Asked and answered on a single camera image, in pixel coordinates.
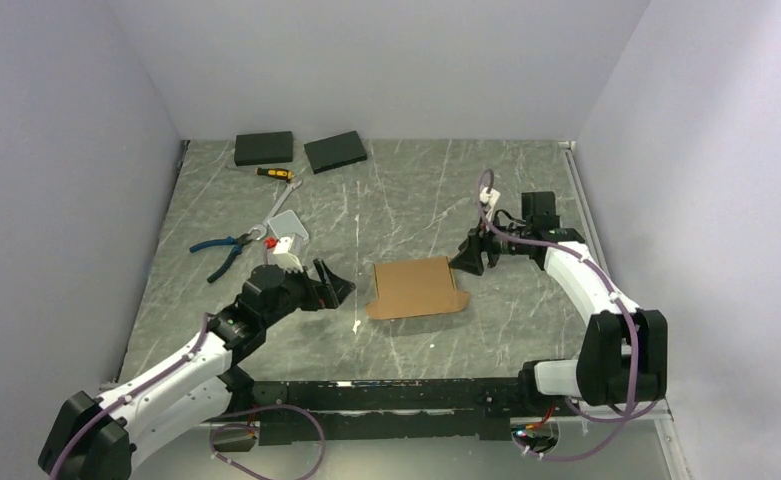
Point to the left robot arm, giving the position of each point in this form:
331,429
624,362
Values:
108,435

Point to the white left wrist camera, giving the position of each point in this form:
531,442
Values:
285,253

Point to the silver combination wrench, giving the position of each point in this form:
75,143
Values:
259,231

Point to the black foam block right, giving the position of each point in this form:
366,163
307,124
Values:
335,152

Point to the grey white rectangular device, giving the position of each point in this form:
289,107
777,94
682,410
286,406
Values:
287,223

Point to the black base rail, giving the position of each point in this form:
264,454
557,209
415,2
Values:
488,409

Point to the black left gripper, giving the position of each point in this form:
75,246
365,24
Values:
328,293

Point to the yellow black screwdriver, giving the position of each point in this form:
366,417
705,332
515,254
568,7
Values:
275,173

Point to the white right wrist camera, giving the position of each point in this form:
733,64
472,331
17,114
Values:
488,199

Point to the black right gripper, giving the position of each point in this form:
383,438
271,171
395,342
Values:
469,258

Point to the black foam block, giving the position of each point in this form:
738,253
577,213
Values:
264,148
335,152

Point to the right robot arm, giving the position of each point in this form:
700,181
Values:
623,356

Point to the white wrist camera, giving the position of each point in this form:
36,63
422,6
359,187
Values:
488,199
285,253

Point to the black foam block left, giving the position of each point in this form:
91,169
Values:
264,148

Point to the brown cardboard box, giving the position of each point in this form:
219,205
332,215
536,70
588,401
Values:
415,288

